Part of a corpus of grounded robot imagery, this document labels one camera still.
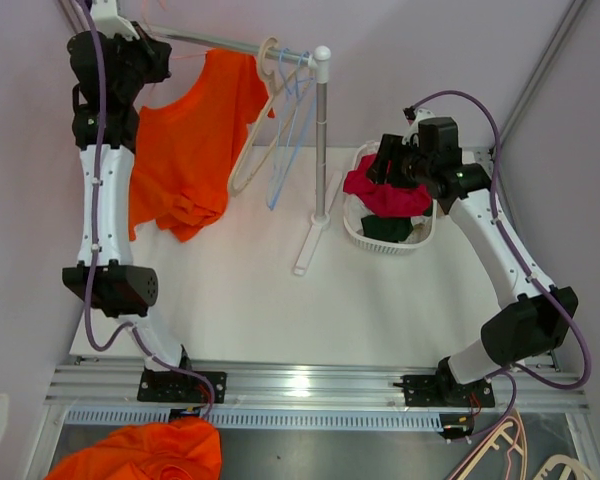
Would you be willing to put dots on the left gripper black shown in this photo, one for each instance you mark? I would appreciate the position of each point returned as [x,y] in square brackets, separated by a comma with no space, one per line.
[155,53]

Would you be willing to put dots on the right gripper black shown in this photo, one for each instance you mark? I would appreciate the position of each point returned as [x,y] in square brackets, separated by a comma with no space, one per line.
[388,152]

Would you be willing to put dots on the magenta t shirt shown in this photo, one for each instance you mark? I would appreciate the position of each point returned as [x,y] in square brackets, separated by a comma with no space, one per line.
[384,200]

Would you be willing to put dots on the green and white t shirt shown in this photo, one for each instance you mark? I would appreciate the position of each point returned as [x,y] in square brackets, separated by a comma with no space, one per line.
[404,230]

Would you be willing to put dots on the pink wire hanger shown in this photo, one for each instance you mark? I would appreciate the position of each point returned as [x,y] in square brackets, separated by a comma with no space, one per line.
[186,60]

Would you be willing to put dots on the beige t shirt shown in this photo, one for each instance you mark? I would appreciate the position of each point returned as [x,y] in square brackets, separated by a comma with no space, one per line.
[442,206]

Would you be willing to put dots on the orange t shirt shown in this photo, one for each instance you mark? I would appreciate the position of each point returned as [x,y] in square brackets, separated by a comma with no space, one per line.
[186,151]

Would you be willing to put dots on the light blue wire hanger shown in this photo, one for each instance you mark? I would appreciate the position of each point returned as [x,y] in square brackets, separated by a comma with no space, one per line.
[280,145]
[300,115]

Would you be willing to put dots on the beige wooden hanger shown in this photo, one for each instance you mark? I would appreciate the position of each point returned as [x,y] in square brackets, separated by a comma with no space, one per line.
[236,182]

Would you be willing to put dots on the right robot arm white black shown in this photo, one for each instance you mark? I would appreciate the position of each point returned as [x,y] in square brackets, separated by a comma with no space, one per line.
[534,312]

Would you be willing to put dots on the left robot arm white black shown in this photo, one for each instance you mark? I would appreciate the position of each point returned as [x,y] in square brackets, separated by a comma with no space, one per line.
[118,296]

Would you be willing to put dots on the pink hanger on floor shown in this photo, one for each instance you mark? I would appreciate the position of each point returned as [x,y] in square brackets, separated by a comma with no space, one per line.
[508,438]

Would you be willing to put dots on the beige hanger on floor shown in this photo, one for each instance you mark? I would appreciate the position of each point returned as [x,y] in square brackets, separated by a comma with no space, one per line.
[568,467]

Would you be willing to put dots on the white perforated plastic basket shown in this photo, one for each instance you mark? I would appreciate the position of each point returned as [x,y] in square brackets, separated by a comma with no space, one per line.
[374,245]

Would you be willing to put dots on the metal clothes rack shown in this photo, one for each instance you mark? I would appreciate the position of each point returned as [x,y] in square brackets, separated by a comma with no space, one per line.
[326,187]

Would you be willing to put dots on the orange cloth pile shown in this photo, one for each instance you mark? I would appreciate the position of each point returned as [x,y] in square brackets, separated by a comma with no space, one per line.
[186,448]

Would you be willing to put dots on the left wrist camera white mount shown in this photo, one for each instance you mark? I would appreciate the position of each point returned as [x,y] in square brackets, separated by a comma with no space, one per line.
[110,22]

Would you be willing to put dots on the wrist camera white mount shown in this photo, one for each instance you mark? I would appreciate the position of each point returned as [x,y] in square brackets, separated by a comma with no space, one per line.
[110,22]
[414,117]

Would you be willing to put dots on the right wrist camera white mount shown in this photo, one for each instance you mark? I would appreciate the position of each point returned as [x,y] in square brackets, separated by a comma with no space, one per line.
[414,117]

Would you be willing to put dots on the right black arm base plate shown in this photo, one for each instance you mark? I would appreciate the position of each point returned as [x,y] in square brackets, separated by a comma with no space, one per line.
[436,390]

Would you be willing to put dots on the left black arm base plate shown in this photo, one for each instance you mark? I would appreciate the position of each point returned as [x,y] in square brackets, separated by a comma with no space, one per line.
[172,387]

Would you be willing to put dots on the aluminium rail frame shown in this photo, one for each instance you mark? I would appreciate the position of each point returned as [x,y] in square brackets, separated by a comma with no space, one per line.
[249,385]

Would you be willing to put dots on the slotted grey cable duct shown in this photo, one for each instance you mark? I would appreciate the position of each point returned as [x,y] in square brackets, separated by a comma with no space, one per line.
[264,419]

